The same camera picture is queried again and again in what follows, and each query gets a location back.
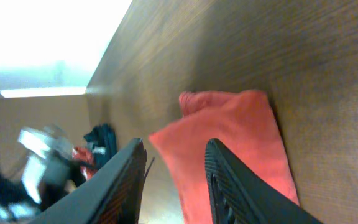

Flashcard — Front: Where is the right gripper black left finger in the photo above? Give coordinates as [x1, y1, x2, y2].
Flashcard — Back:
[31, 138, 147, 224]

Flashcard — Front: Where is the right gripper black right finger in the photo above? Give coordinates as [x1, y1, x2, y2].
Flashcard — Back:
[204, 139, 320, 224]

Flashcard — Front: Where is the orange McKinney Boyd soccer t-shirt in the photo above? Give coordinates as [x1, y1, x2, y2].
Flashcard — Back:
[149, 90, 299, 223]

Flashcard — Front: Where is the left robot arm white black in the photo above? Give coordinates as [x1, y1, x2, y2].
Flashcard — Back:
[0, 124, 86, 223]

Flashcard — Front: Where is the folded red 2013 soccer shirt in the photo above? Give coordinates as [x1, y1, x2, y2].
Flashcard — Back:
[72, 146, 98, 180]

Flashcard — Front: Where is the folded navy blue shirt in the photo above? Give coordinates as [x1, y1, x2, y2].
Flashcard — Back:
[83, 123, 118, 169]

